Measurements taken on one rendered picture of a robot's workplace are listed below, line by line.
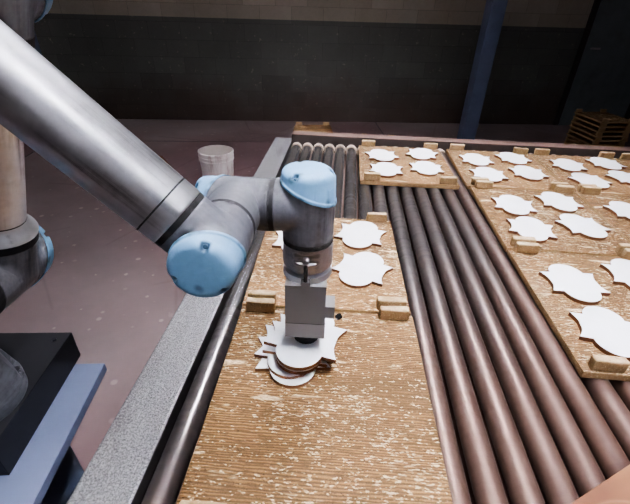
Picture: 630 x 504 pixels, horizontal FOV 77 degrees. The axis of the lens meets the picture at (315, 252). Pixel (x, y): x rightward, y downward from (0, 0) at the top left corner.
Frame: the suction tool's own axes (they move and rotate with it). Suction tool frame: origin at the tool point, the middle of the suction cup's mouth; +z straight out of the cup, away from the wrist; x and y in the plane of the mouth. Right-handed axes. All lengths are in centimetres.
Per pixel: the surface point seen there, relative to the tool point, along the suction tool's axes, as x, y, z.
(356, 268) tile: -10.0, 26.5, 2.3
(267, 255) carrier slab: 11.8, 31.4, 3.1
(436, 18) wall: -128, 547, -35
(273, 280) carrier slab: 8.9, 21.3, 3.1
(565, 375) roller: -46.7, 0.0, 5.0
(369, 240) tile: -13.9, 39.8, 2.3
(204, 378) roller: 17.0, -5.7, 4.8
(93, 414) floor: 90, 48, 97
